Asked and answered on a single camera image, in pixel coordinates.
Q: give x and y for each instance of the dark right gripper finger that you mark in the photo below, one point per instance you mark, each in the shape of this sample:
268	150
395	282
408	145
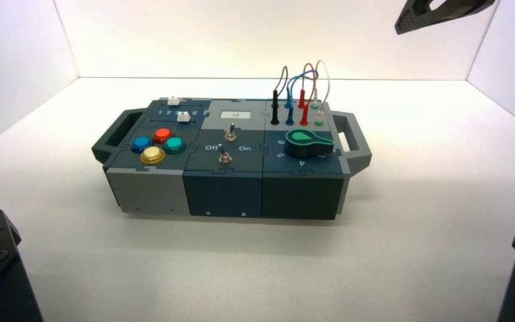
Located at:
417	17

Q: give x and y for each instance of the green push button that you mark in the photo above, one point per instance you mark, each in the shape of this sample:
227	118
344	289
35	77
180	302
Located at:
174	144

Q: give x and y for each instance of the red push button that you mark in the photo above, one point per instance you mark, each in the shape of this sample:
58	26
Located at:
163	134

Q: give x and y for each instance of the yellow push button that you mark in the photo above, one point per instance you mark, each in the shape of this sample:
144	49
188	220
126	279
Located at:
152	154

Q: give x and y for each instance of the blue push button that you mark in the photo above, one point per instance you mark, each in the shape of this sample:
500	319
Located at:
141	143

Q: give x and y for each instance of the green rotary knob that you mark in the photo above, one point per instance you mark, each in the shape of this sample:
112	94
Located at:
306	144

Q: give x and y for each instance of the small white display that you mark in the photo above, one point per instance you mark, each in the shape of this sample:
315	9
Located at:
235	114

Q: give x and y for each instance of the white slider knob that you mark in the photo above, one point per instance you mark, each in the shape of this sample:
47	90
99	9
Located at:
173	101
183	116

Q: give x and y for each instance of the grey modular control box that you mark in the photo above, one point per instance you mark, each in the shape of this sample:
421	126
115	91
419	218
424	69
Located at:
222	191

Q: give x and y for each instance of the metal toggle switch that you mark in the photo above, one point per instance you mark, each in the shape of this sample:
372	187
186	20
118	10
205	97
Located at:
224	156
230	132

